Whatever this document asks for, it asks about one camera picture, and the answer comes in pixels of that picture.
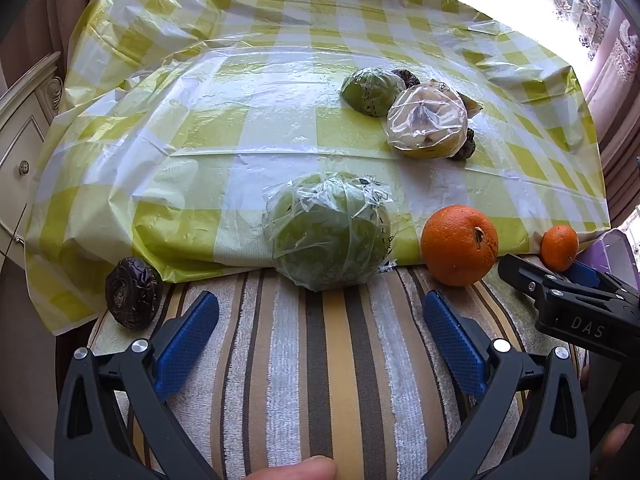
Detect large green guava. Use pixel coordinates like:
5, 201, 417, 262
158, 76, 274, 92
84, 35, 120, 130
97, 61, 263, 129
262, 171, 398, 292

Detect plain pink curtain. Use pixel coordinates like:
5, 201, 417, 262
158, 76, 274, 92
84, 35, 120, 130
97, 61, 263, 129
7, 0, 108, 91

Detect beige embroidered curtain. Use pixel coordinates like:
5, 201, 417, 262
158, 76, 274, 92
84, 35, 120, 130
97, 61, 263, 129
582, 15, 640, 221

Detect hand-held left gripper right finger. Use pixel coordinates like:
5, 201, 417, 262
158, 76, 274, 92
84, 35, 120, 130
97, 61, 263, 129
422, 290, 591, 480

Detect striped towel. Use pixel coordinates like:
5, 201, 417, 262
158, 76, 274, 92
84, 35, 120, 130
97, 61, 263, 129
87, 265, 591, 480

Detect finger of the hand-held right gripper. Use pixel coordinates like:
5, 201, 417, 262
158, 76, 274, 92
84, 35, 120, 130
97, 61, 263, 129
497, 254, 564, 306
570, 260, 640, 292

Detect person's right hand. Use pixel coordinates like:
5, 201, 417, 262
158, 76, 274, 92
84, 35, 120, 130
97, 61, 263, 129
600, 422, 637, 467

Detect person's left hand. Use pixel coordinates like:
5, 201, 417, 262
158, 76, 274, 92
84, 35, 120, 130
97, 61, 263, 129
250, 457, 338, 480

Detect large orange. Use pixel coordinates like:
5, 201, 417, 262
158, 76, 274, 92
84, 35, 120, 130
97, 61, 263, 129
420, 205, 500, 288

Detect yellow checked plastic tablecloth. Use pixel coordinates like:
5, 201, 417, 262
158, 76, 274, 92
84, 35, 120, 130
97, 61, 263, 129
22, 0, 613, 338

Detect white carved cabinet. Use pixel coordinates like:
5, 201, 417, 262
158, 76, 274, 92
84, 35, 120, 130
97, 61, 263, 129
0, 51, 65, 266

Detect purple cardboard box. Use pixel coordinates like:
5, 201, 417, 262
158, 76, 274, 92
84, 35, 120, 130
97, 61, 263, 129
577, 227, 640, 286

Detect small mandarin orange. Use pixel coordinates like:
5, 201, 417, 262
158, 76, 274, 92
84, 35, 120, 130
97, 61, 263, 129
541, 225, 580, 272

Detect small green guava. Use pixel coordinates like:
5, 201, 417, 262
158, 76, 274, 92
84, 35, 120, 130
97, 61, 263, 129
341, 67, 407, 118

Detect yellow pear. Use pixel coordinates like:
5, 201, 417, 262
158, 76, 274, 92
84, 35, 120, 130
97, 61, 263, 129
385, 81, 472, 161

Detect dark wrinkled passion fruit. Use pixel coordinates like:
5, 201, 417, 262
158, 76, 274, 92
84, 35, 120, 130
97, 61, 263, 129
104, 257, 163, 331
390, 69, 421, 92
450, 127, 477, 162

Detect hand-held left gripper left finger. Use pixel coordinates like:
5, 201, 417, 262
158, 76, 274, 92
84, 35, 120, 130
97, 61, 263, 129
54, 290, 221, 480

